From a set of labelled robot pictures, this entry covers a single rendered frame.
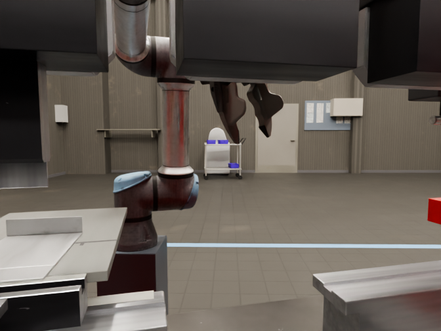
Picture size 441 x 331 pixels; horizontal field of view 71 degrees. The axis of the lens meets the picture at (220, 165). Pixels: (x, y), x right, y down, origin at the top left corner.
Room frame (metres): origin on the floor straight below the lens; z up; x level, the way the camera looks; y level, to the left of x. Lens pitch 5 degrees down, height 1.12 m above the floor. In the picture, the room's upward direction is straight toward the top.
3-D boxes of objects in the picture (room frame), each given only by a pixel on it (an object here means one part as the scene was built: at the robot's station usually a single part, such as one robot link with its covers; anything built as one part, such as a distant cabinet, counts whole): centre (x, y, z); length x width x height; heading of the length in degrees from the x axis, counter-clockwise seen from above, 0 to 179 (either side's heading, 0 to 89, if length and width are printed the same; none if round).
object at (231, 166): (8.52, -0.10, 0.55); 1.17 x 0.68 x 1.10; 90
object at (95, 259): (0.38, 0.22, 1.00); 0.26 x 0.18 x 0.01; 13
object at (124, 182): (0.99, 0.28, 0.94); 0.13 x 0.12 x 0.14; 106
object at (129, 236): (0.99, 0.28, 0.82); 0.15 x 0.15 x 0.10
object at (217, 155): (9.39, 0.05, 0.70); 0.71 x 0.60 x 1.40; 89
